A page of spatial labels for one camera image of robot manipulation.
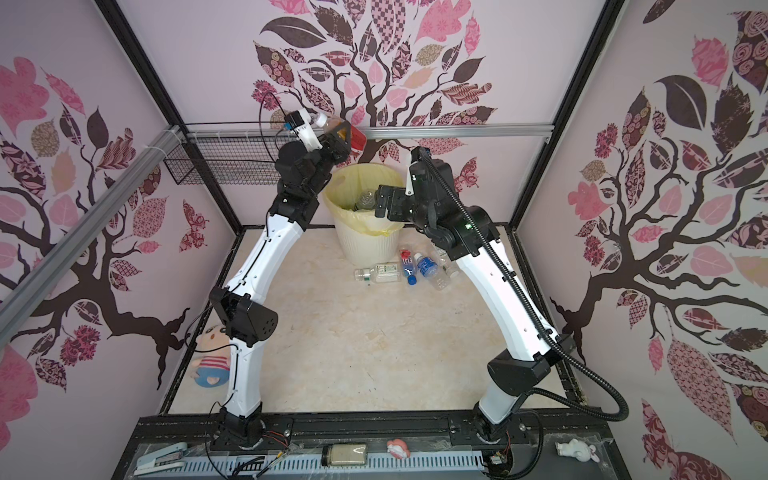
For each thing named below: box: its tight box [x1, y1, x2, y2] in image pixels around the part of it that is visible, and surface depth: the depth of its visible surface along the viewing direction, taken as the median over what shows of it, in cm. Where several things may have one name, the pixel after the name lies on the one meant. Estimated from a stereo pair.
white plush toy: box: [554, 438, 601, 463], surface depth 71 cm
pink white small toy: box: [387, 438, 410, 459], surface depth 69 cm
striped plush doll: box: [190, 324, 230, 388], surface depth 81 cm
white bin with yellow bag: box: [323, 163, 406, 267], surface depth 101 cm
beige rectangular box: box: [322, 443, 368, 467], surface depth 69 cm
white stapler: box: [133, 442, 188, 476], surface depth 70 cm
